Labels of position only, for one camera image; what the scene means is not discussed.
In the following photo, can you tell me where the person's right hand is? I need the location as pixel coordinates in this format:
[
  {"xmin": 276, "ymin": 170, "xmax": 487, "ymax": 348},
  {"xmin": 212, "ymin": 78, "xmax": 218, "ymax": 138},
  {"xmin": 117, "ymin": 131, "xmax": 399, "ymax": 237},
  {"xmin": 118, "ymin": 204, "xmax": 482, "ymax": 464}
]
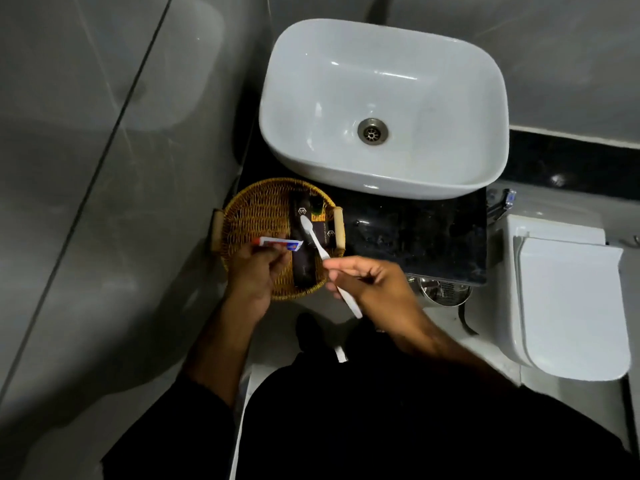
[{"xmin": 322, "ymin": 256, "xmax": 424, "ymax": 341}]

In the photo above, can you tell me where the person's left hand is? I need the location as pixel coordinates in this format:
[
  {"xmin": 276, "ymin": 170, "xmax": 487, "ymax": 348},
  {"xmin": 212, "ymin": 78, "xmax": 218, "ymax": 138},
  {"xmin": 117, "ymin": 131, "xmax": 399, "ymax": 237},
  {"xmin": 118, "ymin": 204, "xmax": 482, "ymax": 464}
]
[{"xmin": 223, "ymin": 239, "xmax": 294, "ymax": 323}]

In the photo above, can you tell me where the white toothpaste tube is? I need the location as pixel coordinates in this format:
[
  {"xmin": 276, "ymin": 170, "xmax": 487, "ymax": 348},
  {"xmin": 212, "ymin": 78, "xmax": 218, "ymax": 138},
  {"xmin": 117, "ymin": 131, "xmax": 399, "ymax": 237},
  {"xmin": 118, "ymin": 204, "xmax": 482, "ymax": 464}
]
[{"xmin": 251, "ymin": 236, "xmax": 305, "ymax": 253}]

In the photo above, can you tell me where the white toothbrush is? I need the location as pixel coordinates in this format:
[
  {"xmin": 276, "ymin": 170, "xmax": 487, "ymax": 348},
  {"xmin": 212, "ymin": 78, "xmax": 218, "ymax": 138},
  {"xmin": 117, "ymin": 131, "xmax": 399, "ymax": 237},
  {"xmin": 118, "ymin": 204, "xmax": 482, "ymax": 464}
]
[{"xmin": 299, "ymin": 215, "xmax": 364, "ymax": 320}]

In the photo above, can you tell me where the person's left forearm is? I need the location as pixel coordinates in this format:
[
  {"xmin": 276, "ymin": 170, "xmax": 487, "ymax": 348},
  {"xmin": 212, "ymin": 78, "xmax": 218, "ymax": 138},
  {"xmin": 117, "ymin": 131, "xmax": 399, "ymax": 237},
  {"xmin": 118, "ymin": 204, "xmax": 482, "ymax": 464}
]
[{"xmin": 181, "ymin": 300, "xmax": 272, "ymax": 408}]

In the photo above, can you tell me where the person's right forearm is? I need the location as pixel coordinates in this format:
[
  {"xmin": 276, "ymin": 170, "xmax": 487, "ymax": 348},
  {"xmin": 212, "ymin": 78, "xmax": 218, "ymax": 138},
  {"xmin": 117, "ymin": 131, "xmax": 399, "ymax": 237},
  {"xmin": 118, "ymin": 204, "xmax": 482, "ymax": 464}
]
[{"xmin": 385, "ymin": 315, "xmax": 518, "ymax": 393}]

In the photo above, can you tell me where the dark brown tube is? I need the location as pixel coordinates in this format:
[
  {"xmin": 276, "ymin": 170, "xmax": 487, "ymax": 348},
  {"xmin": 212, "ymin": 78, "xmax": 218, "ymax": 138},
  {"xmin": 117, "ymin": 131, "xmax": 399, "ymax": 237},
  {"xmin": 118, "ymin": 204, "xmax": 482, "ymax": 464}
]
[{"xmin": 292, "ymin": 195, "xmax": 319, "ymax": 290}]

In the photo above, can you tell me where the small dark yellow-label bottle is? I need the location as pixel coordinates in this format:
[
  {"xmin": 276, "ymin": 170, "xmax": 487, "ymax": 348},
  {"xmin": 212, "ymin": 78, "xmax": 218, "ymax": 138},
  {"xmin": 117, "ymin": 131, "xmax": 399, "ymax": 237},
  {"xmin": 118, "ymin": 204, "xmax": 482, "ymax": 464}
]
[{"xmin": 309, "ymin": 194, "xmax": 334, "ymax": 248}]

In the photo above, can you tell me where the round wicker basket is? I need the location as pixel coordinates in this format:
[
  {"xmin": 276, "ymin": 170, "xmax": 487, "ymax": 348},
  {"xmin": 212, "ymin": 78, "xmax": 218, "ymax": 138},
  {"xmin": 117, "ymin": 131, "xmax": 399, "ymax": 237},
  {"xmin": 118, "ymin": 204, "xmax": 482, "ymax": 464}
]
[{"xmin": 210, "ymin": 178, "xmax": 347, "ymax": 301}]

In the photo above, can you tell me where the person's black shoe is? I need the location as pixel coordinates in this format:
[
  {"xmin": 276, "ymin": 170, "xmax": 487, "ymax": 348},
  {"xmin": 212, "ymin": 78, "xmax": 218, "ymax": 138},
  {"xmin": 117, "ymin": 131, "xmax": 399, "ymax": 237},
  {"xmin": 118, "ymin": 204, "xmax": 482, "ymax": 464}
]
[{"xmin": 294, "ymin": 312, "xmax": 329, "ymax": 356}]

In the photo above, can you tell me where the metal sink drain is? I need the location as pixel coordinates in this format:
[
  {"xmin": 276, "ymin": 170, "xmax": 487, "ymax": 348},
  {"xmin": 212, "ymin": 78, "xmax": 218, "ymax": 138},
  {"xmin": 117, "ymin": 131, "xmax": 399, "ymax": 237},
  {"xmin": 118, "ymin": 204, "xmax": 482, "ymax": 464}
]
[{"xmin": 357, "ymin": 118, "xmax": 389, "ymax": 146}]

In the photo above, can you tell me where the chrome bidet sprayer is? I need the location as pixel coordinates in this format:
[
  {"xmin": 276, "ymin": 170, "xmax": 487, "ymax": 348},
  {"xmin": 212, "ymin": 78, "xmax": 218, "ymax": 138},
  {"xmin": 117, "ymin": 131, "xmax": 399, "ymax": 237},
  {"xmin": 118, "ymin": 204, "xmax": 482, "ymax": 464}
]
[{"xmin": 487, "ymin": 188, "xmax": 518, "ymax": 226}]

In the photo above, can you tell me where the person's black clothing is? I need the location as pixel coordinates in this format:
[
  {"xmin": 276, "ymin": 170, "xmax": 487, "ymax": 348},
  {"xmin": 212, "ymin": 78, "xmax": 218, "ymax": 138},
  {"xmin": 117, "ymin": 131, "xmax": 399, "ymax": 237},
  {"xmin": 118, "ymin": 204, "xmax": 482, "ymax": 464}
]
[{"xmin": 101, "ymin": 320, "xmax": 640, "ymax": 480}]

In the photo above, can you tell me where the white ceramic sink basin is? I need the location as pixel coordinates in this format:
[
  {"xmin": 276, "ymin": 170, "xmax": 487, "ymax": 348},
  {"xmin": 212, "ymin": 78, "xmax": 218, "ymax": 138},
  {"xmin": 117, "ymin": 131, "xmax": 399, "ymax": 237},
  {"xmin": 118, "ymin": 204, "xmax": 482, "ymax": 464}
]
[{"xmin": 258, "ymin": 19, "xmax": 510, "ymax": 200}]

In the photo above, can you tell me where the white toilet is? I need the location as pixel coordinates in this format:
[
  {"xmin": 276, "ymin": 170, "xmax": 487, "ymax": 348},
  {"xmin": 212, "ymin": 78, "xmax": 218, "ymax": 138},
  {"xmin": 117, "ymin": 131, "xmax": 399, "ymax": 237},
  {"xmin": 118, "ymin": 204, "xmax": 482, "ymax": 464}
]
[{"xmin": 495, "ymin": 214, "xmax": 632, "ymax": 382}]

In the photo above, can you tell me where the black hose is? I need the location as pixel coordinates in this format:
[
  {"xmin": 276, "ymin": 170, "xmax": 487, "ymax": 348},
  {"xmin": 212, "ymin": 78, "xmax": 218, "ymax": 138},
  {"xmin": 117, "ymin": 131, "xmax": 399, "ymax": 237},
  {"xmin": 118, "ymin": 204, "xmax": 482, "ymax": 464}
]
[{"xmin": 457, "ymin": 304, "xmax": 479, "ymax": 336}]

